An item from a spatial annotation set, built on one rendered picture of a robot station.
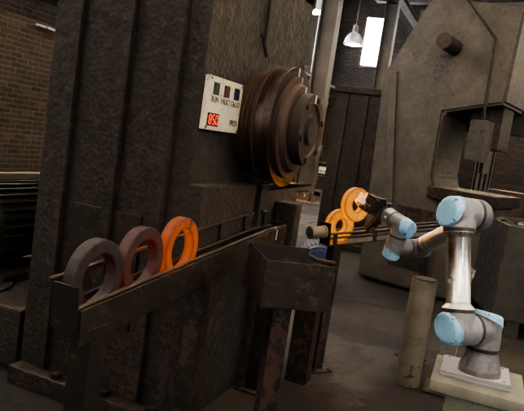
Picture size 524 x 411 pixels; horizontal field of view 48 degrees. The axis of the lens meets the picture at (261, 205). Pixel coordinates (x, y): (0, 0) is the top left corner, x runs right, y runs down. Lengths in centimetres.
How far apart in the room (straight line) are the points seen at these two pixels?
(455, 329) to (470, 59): 306
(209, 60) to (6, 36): 766
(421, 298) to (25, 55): 794
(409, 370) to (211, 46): 177
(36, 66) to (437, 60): 664
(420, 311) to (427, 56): 266
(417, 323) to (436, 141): 231
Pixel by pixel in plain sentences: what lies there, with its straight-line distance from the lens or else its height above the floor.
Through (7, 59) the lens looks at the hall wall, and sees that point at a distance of 960.
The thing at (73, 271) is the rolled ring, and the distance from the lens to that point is 140.
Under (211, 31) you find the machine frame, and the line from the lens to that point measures 204.
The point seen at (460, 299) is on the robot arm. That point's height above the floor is 59.
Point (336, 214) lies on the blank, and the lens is 280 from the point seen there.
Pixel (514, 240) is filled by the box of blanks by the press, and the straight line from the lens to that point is 419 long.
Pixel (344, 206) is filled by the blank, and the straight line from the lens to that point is 270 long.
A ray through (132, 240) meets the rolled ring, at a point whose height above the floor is 75.
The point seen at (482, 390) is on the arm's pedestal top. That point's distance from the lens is 232.
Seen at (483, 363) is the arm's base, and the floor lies 37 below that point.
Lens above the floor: 105
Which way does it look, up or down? 6 degrees down
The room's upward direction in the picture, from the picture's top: 8 degrees clockwise
